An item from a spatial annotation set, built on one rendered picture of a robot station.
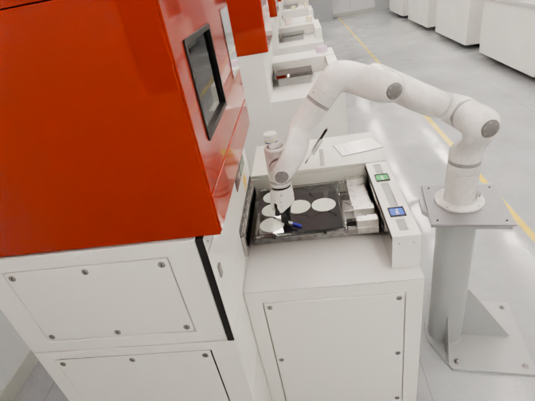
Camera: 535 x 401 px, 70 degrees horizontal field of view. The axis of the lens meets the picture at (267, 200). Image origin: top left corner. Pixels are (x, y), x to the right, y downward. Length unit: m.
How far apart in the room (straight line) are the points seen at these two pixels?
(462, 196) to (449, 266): 0.36
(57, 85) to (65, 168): 0.20
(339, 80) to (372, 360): 1.08
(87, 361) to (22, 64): 0.97
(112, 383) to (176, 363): 0.28
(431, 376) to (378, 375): 0.44
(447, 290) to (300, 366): 0.77
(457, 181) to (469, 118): 0.27
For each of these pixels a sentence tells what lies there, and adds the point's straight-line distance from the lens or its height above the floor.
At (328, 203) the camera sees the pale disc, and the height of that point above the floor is 0.90.
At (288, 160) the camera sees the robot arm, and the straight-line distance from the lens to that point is 1.29.
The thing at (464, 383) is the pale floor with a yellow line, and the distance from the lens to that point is 2.18.
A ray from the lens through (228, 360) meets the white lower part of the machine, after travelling 1.36.
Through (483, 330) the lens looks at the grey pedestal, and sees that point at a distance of 2.33.
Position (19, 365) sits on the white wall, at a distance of 2.76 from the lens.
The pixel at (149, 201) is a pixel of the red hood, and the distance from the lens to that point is 0.98.
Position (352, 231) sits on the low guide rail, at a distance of 1.57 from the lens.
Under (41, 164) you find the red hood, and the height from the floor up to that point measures 1.48.
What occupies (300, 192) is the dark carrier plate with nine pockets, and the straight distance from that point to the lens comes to 1.74.
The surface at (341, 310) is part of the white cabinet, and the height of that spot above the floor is 0.70.
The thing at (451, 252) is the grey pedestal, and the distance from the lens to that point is 1.85.
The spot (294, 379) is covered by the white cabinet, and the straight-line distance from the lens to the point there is 1.78.
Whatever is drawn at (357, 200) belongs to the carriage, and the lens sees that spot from 1.68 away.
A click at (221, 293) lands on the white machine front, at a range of 1.13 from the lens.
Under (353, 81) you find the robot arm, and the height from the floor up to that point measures 1.43.
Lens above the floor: 1.78
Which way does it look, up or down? 31 degrees down
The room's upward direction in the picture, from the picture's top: 11 degrees counter-clockwise
